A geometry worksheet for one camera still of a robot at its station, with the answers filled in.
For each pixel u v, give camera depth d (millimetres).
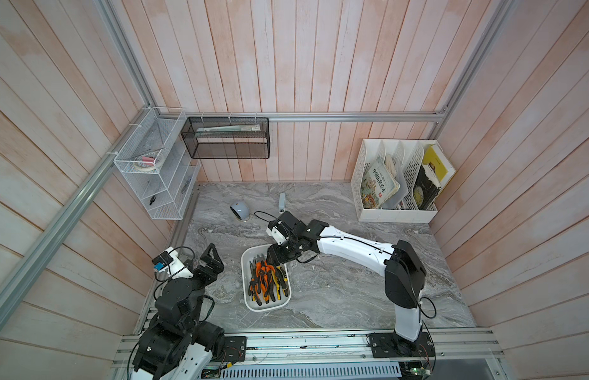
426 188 957
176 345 448
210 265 579
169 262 534
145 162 740
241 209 1010
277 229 683
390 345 731
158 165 727
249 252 896
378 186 979
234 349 730
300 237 623
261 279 819
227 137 1036
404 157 1071
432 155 950
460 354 730
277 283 836
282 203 1079
